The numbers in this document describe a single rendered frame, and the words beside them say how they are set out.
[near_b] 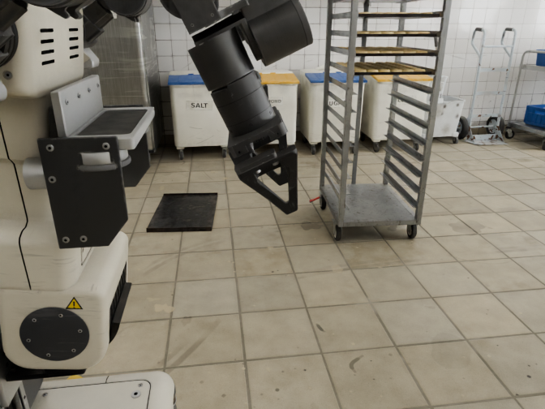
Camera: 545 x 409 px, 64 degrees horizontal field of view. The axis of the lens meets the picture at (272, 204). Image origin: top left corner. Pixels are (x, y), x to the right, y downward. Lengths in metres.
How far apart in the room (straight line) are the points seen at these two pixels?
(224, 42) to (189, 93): 3.63
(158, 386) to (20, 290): 0.64
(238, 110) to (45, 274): 0.41
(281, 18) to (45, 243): 0.46
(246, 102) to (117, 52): 3.42
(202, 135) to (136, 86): 0.75
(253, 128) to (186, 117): 3.66
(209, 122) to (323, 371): 2.89
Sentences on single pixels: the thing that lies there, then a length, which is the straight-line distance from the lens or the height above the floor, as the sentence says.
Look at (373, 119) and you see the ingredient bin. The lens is 4.49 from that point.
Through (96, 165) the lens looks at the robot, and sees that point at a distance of 0.63.
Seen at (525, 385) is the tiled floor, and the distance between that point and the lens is 1.90.
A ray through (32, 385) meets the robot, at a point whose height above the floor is 0.35.
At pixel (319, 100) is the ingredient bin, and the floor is 0.53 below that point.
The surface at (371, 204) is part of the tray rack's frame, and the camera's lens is 2.79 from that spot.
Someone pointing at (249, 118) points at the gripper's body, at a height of 1.09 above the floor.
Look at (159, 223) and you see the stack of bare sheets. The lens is 2.87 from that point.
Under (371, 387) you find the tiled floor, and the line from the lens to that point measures 1.71.
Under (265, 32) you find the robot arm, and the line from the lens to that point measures 0.48.
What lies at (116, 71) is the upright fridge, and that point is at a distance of 3.89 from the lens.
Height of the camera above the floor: 1.18
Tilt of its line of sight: 22 degrees down
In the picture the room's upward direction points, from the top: straight up
